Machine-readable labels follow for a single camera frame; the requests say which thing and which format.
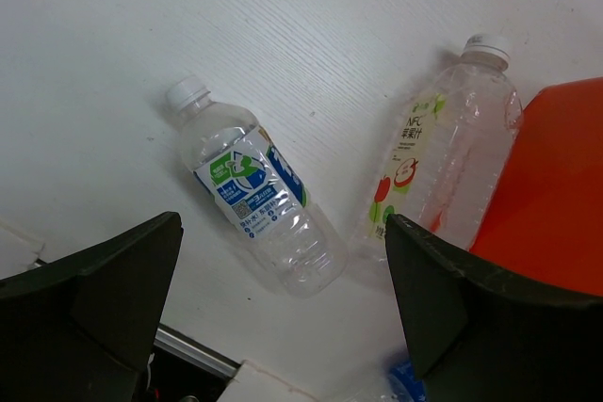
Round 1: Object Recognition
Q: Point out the dark blue label bottle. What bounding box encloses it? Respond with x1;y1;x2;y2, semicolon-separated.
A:
329;357;428;402

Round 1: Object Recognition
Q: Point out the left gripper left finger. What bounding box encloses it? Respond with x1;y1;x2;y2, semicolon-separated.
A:
1;212;183;401

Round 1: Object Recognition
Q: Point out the green white label bottle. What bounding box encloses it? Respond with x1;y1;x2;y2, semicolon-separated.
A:
166;76;348;297

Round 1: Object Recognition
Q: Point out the clear apple juice bottle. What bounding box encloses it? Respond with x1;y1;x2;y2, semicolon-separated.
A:
350;33;523;280

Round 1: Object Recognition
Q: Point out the orange plastic bin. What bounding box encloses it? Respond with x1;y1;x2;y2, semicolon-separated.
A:
471;78;602;296

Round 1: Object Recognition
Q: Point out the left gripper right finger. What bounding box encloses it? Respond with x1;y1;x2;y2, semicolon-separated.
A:
385;215;602;401

